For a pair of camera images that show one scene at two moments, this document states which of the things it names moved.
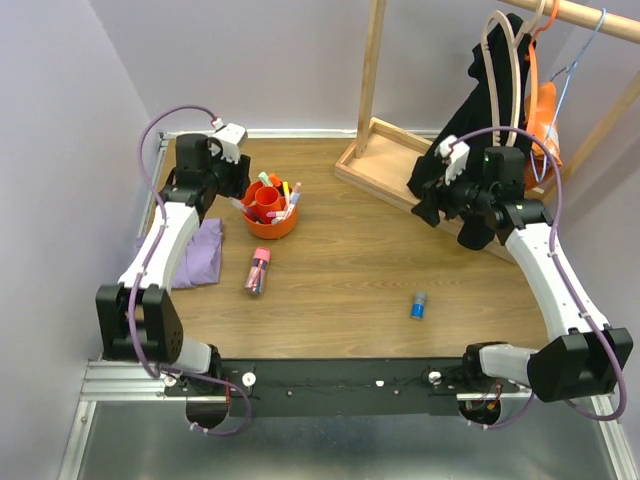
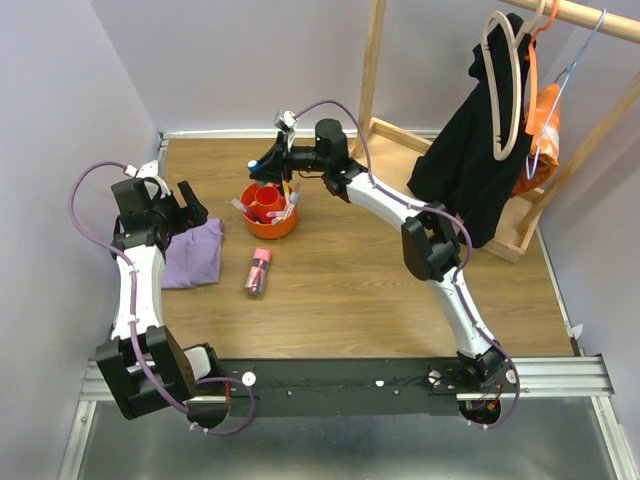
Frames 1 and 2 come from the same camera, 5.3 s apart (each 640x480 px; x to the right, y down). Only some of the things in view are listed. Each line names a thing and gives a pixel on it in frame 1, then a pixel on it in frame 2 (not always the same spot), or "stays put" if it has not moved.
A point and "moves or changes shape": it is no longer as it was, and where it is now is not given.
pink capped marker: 296,186 moves or changes shape
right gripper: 433,193 to 276,160
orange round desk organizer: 265,213 stays put
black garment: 493,111 stays put
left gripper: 239,184 to 191,215
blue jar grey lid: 418,305 to 253,165
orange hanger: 533,88 stays put
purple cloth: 200,262 stays put
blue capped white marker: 294,201 stays put
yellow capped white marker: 286,193 stays put
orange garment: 544,153 stays put
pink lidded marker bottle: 257,274 stays put
